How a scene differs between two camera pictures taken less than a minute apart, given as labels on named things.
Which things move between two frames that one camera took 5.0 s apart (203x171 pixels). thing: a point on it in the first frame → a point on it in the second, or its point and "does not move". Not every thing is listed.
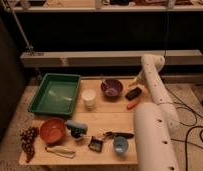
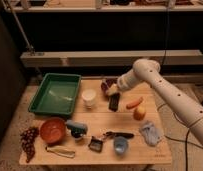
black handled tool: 126,135 does not move
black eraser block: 133,93 → 114,101
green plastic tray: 56,94 does not move
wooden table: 100,130 does not move
